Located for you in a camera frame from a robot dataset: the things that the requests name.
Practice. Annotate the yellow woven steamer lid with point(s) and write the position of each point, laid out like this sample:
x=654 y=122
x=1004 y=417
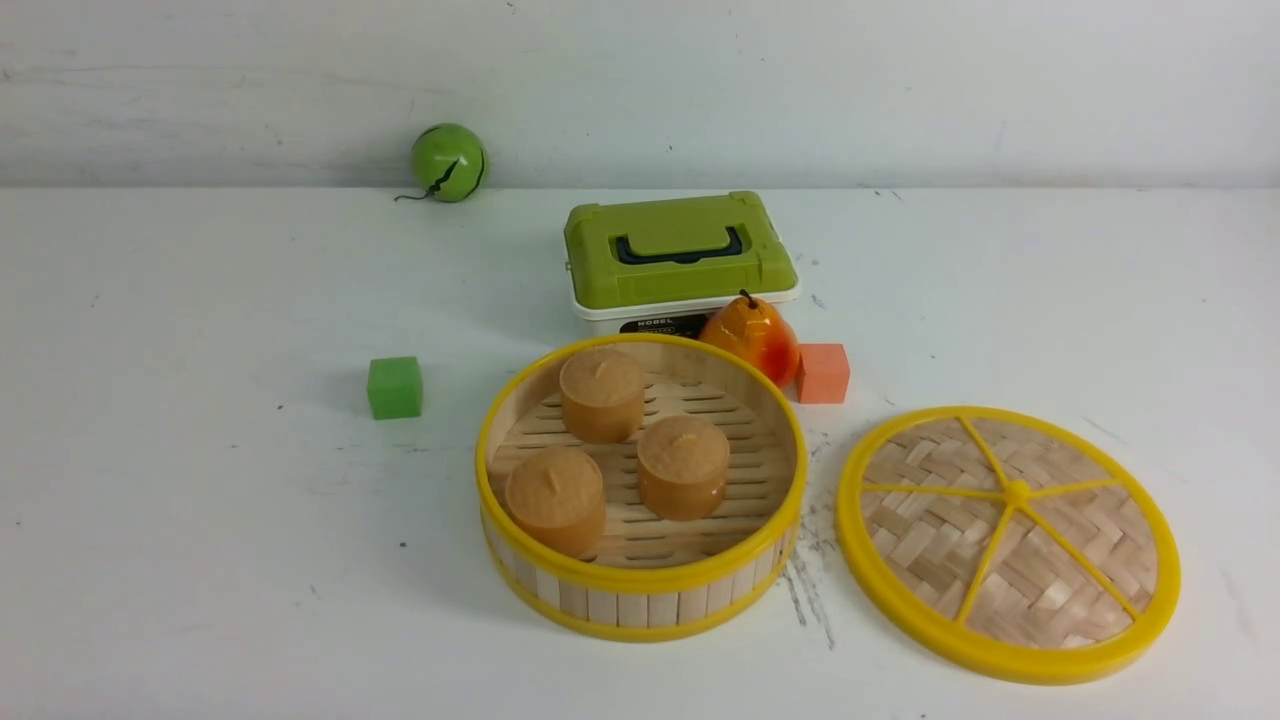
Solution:
x=1007 y=545

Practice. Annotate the yellow bamboo steamer basket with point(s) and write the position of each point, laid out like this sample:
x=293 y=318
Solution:
x=649 y=579

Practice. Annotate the brown bun back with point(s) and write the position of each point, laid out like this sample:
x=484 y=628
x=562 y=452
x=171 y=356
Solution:
x=602 y=395

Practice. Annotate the brown bun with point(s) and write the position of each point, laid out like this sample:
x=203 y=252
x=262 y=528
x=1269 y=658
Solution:
x=682 y=467
x=602 y=395
x=557 y=496

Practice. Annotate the green lidded plastic box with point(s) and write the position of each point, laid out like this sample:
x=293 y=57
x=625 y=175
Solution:
x=666 y=266

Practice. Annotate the brown bun front right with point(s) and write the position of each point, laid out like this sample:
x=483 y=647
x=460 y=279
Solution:
x=682 y=467

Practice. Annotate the orange toy pear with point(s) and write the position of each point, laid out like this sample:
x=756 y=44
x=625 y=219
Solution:
x=754 y=330

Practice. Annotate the brown bun front left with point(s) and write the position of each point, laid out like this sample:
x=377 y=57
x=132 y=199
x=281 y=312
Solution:
x=557 y=496

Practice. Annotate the orange foam cube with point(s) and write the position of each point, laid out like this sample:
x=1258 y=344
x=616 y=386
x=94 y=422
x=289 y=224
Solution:
x=823 y=374

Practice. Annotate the green foam cube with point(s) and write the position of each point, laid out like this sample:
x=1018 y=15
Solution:
x=394 y=388

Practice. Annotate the green toy watermelon ball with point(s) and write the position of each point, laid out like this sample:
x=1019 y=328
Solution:
x=450 y=163

